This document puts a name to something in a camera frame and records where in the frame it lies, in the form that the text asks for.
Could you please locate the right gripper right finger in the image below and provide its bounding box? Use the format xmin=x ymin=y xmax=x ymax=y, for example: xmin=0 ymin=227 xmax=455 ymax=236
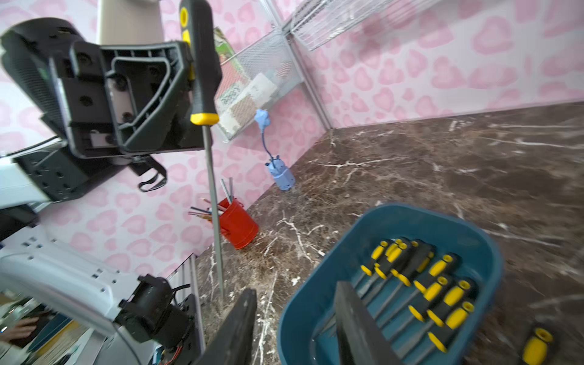
xmin=334 ymin=281 xmax=402 ymax=364

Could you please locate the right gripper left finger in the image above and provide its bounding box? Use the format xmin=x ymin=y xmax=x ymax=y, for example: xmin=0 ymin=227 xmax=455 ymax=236
xmin=196 ymin=288 xmax=257 ymax=365

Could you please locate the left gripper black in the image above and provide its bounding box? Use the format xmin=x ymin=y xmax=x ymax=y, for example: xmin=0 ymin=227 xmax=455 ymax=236
xmin=1 ymin=18 xmax=204 ymax=159

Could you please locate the teal plastic storage box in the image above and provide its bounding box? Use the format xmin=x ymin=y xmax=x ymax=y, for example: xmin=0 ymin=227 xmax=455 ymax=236
xmin=277 ymin=204 xmax=503 ymax=364

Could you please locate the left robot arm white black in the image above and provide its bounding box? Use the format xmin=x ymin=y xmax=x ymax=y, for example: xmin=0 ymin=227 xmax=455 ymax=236
xmin=1 ymin=18 xmax=222 ymax=364

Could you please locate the yellow black file in box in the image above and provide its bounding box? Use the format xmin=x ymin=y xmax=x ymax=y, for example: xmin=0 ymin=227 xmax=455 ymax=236
xmin=358 ymin=237 xmax=412 ymax=298
xmin=380 ymin=252 xmax=461 ymax=328
xmin=412 ymin=301 xmax=475 ymax=365
xmin=389 ymin=275 xmax=455 ymax=343
xmin=374 ymin=240 xmax=436 ymax=320
xmin=397 ymin=277 xmax=478 ymax=359

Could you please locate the green red booklet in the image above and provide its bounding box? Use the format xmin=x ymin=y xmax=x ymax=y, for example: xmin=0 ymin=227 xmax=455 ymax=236
xmin=214 ymin=27 xmax=250 ymax=113

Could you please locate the white paper in mesh basket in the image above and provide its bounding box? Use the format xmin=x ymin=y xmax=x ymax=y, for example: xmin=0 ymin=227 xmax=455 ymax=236
xmin=218 ymin=73 xmax=278 ymax=141

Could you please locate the red pen cup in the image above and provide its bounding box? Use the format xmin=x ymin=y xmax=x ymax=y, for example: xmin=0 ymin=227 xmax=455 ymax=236
xmin=217 ymin=177 xmax=259 ymax=250

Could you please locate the white mesh side basket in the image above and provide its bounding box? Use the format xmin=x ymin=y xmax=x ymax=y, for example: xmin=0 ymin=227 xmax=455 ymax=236
xmin=215 ymin=30 xmax=303 ymax=142

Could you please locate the blue desk lamp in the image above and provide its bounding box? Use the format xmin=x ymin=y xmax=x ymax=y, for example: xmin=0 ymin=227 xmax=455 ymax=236
xmin=254 ymin=109 xmax=296 ymax=192

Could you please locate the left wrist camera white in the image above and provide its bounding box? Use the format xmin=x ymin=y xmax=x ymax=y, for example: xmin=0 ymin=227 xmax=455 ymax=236
xmin=97 ymin=0 xmax=164 ymax=45

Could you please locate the white wire wall basket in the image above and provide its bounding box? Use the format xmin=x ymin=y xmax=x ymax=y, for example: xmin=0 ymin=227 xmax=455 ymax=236
xmin=284 ymin=1 xmax=438 ymax=51

